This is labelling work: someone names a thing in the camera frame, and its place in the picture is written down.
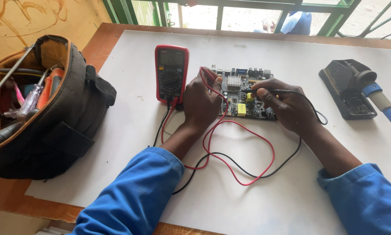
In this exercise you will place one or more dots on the person's right hand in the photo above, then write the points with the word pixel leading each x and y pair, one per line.
pixel 290 107

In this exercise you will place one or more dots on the person's left hand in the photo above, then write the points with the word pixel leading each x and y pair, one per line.
pixel 198 104

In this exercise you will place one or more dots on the black multimeter test lead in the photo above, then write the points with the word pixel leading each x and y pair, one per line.
pixel 287 91

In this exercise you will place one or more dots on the red multimeter test lead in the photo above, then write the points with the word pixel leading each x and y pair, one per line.
pixel 206 72

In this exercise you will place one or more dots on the red digital multimeter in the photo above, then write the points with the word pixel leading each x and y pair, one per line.
pixel 171 75

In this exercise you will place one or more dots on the electronic circuit board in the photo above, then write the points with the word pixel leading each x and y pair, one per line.
pixel 238 81

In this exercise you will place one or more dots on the black soldering iron stand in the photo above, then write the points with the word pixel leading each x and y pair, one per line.
pixel 337 76

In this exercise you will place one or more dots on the large white paper sheet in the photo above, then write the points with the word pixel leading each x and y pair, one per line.
pixel 280 202

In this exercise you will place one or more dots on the green metal window grille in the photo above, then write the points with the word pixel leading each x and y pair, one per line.
pixel 337 11

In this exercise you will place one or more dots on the black canvas tool bag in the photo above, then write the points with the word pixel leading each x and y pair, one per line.
pixel 71 124

